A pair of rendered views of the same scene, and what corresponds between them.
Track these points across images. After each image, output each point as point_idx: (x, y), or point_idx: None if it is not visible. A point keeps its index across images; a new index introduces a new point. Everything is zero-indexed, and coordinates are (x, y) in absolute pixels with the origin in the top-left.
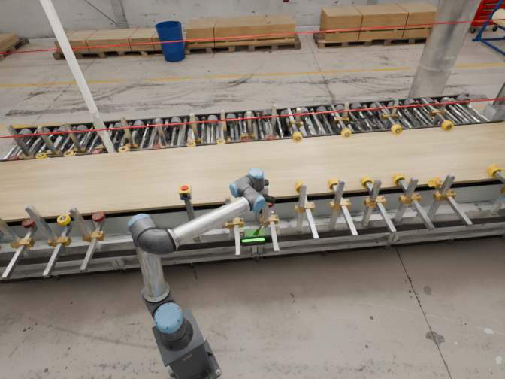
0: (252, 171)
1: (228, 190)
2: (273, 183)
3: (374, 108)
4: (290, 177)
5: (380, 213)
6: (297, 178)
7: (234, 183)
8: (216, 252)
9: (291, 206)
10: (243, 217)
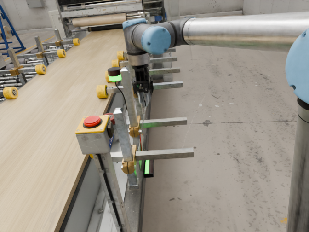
0: (133, 20)
1: (60, 157)
2: (78, 114)
3: None
4: (75, 102)
5: (156, 62)
6: (82, 98)
7: (154, 26)
8: None
9: None
10: (97, 177)
